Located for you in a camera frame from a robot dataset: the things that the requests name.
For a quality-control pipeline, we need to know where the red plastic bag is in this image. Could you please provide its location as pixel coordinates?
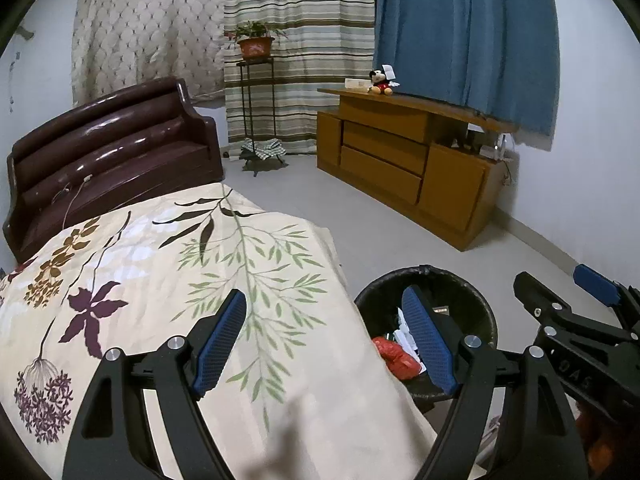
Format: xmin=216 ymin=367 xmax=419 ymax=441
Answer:
xmin=372 ymin=337 xmax=421 ymax=382

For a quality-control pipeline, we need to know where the green white package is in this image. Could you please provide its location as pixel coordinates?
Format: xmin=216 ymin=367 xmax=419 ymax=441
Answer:
xmin=393 ymin=309 xmax=418 ymax=361

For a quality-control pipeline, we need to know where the floral beige tablecloth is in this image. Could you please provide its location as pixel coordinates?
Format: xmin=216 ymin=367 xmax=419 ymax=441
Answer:
xmin=1 ymin=184 xmax=435 ymax=479

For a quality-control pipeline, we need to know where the brown wooden cabinet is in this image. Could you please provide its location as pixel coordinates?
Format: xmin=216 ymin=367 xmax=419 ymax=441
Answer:
xmin=317 ymin=90 xmax=515 ymax=250

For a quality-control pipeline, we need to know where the blue curtain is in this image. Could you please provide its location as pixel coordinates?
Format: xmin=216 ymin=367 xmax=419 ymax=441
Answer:
xmin=374 ymin=0 xmax=560 ymax=136

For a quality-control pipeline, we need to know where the mickey mouse plush toy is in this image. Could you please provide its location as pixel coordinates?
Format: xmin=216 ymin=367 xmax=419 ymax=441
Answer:
xmin=368 ymin=70 xmax=398 ymax=96

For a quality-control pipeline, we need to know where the checkered cloth on stand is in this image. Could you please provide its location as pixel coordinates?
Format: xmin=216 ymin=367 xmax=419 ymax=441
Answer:
xmin=240 ymin=138 xmax=286 ymax=160

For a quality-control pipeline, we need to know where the dark brown leather sofa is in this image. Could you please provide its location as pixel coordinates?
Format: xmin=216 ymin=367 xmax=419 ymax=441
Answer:
xmin=2 ymin=77 xmax=224 ymax=263

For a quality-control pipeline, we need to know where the small box on cabinet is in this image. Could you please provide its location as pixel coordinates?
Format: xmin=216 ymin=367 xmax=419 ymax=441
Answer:
xmin=344 ymin=78 xmax=371 ymax=92

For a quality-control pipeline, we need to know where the striped curtain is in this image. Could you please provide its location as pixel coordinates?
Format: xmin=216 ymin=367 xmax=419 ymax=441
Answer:
xmin=224 ymin=0 xmax=375 ymax=155

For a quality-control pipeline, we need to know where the potted green plant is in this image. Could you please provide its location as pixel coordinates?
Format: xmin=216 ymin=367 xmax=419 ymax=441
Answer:
xmin=224 ymin=21 xmax=286 ymax=62

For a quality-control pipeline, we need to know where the beige patterned curtain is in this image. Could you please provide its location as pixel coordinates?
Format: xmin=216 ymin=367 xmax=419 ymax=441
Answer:
xmin=72 ymin=0 xmax=226 ymax=105

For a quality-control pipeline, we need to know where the white cable on sofa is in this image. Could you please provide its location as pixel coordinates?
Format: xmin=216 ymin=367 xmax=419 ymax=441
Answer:
xmin=49 ymin=173 xmax=96 ymax=231

